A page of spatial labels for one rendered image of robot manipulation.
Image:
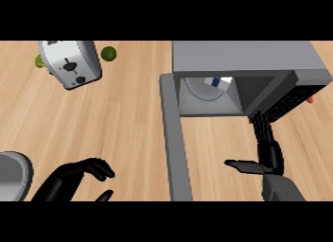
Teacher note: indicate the grey microwave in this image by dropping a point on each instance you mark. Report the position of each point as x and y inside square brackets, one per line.
[249, 58]

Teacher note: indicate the orange carrot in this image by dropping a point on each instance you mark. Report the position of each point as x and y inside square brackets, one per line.
[309, 100]

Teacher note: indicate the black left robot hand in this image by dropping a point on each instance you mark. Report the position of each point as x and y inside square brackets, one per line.
[64, 179]

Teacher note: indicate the silver toaster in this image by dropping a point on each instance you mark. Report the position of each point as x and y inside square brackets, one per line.
[76, 60]

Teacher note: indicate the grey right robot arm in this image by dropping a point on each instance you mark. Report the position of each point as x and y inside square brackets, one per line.
[281, 189]

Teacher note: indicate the green leafy vegetable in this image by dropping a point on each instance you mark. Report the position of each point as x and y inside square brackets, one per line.
[37, 61]

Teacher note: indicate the grey metal pot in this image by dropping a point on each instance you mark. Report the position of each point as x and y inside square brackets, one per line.
[3, 176]

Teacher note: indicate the white blue milk carton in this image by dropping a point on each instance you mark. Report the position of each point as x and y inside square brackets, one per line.
[225, 83]

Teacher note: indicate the grey microwave door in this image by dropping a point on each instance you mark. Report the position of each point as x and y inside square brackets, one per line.
[176, 148]

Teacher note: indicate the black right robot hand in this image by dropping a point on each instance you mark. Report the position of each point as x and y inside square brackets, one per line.
[271, 157]

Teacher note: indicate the green lime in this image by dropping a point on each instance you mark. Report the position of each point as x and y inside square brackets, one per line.
[108, 54]

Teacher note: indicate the glass microwave turntable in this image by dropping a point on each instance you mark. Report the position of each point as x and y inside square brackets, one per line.
[200, 92]

